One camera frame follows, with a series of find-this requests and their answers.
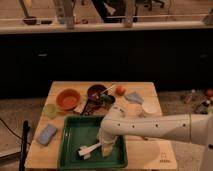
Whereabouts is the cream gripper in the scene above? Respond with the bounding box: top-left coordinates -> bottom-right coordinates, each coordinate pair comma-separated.
101,142 -> 114,157

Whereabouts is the white dish brush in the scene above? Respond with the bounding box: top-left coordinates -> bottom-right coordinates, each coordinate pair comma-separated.
78,142 -> 101,160

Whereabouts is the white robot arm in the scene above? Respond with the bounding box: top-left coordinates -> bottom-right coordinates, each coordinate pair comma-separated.
97,105 -> 213,171

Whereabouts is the dark maroon bowl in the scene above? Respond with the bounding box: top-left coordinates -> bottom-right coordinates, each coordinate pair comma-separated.
87,84 -> 106,101

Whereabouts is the orange red bowl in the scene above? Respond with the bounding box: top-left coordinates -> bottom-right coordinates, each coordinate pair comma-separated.
56,89 -> 81,110

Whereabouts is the green plastic tray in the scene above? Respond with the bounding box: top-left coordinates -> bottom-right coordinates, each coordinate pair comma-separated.
57,116 -> 128,171

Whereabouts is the dark brown spatula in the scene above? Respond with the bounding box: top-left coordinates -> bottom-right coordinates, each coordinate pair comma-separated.
82,100 -> 101,115

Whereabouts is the dark green cup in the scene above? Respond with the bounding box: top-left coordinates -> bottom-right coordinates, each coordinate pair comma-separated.
102,95 -> 116,108

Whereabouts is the orange ball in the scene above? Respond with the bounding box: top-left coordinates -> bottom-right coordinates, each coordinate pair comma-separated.
115,86 -> 126,96

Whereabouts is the wooden chopstick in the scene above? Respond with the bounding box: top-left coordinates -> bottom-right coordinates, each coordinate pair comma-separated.
98,84 -> 116,95

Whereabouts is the white cup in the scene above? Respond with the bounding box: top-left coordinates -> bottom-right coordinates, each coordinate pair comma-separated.
138,103 -> 157,117

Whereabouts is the blue sponge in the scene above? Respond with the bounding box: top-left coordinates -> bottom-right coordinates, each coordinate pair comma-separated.
36,124 -> 58,146

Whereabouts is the small green cup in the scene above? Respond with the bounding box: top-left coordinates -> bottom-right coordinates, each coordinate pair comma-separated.
43,103 -> 57,119

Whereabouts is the black stand pole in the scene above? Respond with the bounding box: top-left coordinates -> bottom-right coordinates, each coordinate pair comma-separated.
19,121 -> 30,171

